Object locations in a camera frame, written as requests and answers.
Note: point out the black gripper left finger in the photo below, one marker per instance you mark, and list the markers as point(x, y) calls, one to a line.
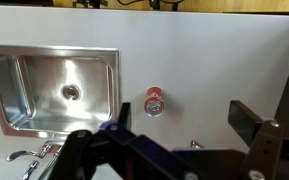
point(94, 153)

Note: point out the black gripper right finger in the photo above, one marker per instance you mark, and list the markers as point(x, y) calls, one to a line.
point(270, 150)

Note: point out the red soda can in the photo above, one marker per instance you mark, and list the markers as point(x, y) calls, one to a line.
point(154, 100)

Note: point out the chrome faucet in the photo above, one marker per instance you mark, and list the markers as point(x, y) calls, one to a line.
point(34, 156)

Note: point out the stainless steel sink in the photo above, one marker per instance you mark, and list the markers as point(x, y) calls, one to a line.
point(50, 90)

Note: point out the black stand legs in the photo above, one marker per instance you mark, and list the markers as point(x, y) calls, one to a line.
point(90, 3)

